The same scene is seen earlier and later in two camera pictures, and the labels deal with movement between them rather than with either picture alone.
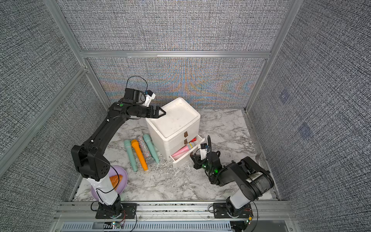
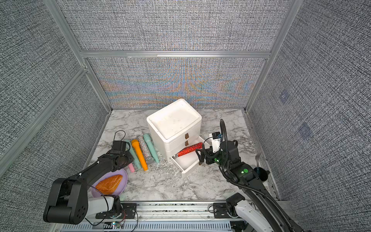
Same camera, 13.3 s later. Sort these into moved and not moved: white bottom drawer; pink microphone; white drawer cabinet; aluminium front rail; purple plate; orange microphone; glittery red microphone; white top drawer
Moved: pink microphone; white bottom drawer; white top drawer; glittery red microphone
Not moved: white drawer cabinet; orange microphone; purple plate; aluminium front rail
